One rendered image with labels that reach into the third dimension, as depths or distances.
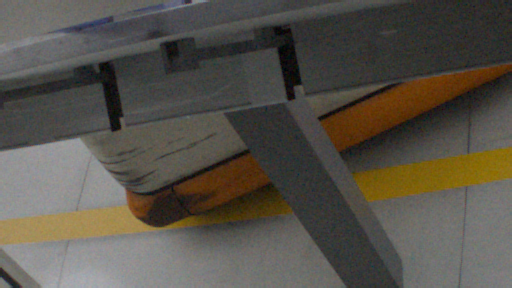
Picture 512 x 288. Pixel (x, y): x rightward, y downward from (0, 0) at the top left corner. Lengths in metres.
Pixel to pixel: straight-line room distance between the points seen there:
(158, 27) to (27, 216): 1.33
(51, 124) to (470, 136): 0.86
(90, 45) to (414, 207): 1.01
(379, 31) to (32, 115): 0.22
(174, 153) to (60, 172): 0.40
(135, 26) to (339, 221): 0.79
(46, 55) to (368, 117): 0.97
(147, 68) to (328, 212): 0.57
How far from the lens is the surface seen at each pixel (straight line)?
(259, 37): 0.57
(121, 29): 0.43
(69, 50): 0.44
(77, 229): 1.66
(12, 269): 0.89
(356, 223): 1.20
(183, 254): 1.53
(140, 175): 1.40
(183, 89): 0.63
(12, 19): 0.17
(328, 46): 0.59
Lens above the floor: 1.10
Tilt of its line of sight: 42 degrees down
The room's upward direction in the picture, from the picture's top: 36 degrees counter-clockwise
